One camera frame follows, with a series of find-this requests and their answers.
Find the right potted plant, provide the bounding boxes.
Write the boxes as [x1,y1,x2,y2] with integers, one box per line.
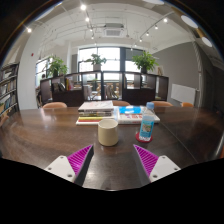
[132,51,158,74]

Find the clear plastic water bottle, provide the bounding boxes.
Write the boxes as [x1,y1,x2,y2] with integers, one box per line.
[140,102,154,138]

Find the middle potted plant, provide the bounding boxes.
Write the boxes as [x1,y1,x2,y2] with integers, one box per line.
[87,54,107,71]

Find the orange chair far right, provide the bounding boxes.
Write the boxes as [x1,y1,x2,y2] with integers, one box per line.
[181,102,194,108]

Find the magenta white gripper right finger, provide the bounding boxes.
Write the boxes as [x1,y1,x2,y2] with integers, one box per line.
[133,145,180,185]

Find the left potted plant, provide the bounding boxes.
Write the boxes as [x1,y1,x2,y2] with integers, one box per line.
[46,56,68,77]

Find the orange chair far left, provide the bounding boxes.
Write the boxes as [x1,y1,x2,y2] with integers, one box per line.
[43,102,67,109]

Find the ceiling air conditioner unit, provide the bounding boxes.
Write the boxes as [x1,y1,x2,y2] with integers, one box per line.
[103,23,124,37]

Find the orange chair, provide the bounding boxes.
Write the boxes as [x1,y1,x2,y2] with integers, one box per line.
[151,101,173,107]
[112,100,130,106]
[43,102,67,109]
[181,102,194,108]

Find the bookshelf at left wall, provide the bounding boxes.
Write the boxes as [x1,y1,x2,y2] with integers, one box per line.
[0,63,19,118]

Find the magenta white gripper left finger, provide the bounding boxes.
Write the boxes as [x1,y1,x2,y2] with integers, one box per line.
[45,145,94,186]

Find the dark wooden shelf unit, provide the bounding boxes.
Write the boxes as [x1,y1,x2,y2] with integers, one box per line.
[40,70,169,107]

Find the white board on wall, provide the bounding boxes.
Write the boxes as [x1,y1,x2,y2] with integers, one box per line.
[171,84,196,104]

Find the stack of books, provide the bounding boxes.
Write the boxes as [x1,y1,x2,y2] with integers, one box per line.
[76,100,114,125]

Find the orange chair right middle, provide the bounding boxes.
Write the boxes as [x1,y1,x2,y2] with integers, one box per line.
[151,101,173,107]

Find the flat book blue cover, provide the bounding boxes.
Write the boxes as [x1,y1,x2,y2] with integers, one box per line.
[115,105,161,125]

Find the cream ceramic cup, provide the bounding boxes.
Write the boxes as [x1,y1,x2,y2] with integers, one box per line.
[98,119,118,146]

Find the potted plant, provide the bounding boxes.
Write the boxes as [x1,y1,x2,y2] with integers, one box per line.
[132,51,158,74]
[46,56,68,77]
[87,54,107,71]

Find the gold white pendant lamp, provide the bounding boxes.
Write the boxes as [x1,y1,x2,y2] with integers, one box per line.
[201,36,213,47]
[181,15,198,29]

